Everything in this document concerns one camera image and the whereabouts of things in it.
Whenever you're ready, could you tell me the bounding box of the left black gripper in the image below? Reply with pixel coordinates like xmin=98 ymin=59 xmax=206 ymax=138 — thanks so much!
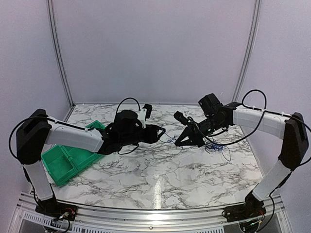
xmin=120 ymin=124 xmax=165 ymax=147

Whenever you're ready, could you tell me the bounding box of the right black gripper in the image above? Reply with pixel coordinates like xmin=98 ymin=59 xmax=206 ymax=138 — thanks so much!
xmin=175 ymin=115 xmax=226 ymax=147

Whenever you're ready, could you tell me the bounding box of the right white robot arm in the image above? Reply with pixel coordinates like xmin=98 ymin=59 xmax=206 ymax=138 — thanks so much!
xmin=174 ymin=94 xmax=311 ymax=217

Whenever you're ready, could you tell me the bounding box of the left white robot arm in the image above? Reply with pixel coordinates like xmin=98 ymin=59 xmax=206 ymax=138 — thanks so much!
xmin=8 ymin=104 xmax=166 ymax=216

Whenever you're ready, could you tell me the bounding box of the green three-compartment plastic bin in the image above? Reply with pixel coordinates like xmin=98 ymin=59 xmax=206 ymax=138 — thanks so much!
xmin=41 ymin=120 xmax=105 ymax=186

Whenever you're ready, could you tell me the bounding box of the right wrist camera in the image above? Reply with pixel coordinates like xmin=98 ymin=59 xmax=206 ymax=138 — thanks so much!
xmin=173 ymin=111 xmax=191 ymax=126

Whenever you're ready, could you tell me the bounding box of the tangled blue cable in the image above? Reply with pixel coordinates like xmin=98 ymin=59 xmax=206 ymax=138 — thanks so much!
xmin=203 ymin=137 xmax=231 ymax=162

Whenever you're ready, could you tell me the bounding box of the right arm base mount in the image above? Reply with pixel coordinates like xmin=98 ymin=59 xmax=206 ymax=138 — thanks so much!
xmin=222 ymin=204 xmax=266 ymax=222

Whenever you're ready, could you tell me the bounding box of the back aluminium frame rail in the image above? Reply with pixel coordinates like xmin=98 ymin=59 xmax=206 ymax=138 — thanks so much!
xmin=74 ymin=100 xmax=199 ymax=106

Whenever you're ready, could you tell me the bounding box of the front aluminium rail base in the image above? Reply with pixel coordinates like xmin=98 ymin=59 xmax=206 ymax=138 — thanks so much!
xmin=8 ymin=193 xmax=292 ymax=233

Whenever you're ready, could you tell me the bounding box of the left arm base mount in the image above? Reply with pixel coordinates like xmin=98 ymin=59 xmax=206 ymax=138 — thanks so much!
xmin=35 ymin=202 xmax=77 ymax=221

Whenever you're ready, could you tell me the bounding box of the right aluminium frame post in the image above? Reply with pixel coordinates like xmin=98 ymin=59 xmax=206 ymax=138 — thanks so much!
xmin=231 ymin=0 xmax=262 ymax=102

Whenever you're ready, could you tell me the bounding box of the aluminium frame post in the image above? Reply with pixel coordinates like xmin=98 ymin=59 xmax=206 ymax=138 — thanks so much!
xmin=231 ymin=0 xmax=262 ymax=102
xmin=46 ymin=0 xmax=75 ymax=108

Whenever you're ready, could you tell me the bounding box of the left aluminium frame post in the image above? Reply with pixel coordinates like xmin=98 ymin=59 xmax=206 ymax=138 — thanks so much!
xmin=46 ymin=0 xmax=75 ymax=108

